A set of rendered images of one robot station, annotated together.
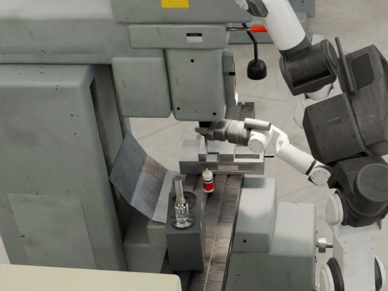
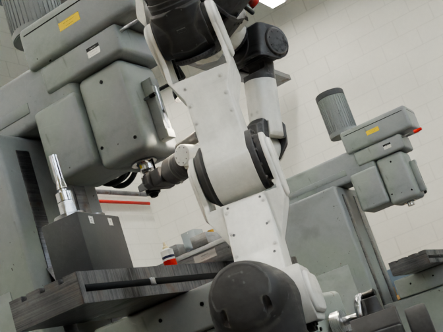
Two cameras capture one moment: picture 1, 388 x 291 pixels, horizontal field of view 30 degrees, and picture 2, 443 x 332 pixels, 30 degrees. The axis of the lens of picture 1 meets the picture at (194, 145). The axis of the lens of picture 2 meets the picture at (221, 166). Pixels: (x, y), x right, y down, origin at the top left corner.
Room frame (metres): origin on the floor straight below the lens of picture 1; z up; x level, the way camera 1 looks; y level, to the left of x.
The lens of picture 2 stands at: (-0.16, -0.87, 0.56)
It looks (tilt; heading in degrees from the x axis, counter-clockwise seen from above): 14 degrees up; 14
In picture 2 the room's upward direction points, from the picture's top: 19 degrees counter-clockwise
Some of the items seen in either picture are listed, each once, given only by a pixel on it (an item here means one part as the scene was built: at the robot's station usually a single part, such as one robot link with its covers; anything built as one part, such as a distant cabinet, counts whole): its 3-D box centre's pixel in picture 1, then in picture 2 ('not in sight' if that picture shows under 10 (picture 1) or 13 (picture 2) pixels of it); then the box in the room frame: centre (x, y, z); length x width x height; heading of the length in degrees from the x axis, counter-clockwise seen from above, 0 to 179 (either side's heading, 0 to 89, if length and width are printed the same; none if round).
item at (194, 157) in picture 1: (222, 153); (206, 253); (2.40, -0.12, 0.98); 0.35 x 0.15 x 0.11; 79
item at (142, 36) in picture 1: (182, 20); (102, 65); (2.27, -0.01, 1.68); 0.34 x 0.24 x 0.10; 77
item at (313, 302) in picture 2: not in sight; (270, 307); (1.47, -0.48, 0.68); 0.21 x 0.20 x 0.13; 5
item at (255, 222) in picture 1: (213, 211); (192, 318); (2.26, -0.05, 0.79); 0.50 x 0.35 x 0.12; 77
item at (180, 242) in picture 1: (186, 229); (89, 250); (1.92, 0.06, 1.03); 0.22 x 0.12 x 0.20; 174
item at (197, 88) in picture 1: (198, 72); (128, 117); (2.26, -0.05, 1.47); 0.21 x 0.19 x 0.32; 167
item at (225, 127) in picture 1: (227, 131); (169, 174); (2.21, -0.13, 1.23); 0.13 x 0.12 x 0.10; 152
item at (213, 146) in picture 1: (214, 142); (194, 240); (2.40, -0.09, 1.04); 0.06 x 0.05 x 0.06; 169
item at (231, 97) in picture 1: (230, 78); (157, 109); (2.23, -0.16, 1.44); 0.04 x 0.04 x 0.21; 77
